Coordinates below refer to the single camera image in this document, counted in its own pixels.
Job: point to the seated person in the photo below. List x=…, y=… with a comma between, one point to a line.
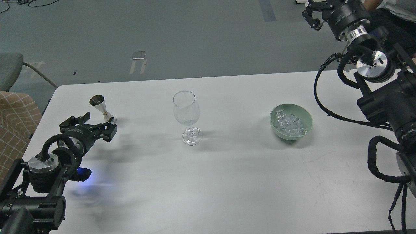
x=398, y=18

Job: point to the pile of clear ice cubes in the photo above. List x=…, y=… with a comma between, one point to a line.
x=289, y=124

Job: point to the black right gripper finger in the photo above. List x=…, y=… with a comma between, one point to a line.
x=317, y=12

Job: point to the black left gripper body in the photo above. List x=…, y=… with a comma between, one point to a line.
x=84, y=136

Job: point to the silver metal jigger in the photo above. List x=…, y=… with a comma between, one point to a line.
x=98, y=102

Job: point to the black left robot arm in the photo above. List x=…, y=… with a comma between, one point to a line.
x=32, y=200

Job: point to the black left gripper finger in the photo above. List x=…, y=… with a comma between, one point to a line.
x=75, y=121
x=107, y=131

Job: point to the checkered beige cushion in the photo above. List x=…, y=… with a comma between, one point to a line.
x=19, y=118

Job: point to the green bowl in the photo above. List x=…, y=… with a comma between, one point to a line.
x=296, y=110

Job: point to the clear wine glass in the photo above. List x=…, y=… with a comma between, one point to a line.
x=187, y=112

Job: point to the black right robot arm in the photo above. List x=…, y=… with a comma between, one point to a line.
x=385, y=75

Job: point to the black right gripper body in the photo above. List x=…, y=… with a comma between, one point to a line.
x=343, y=14

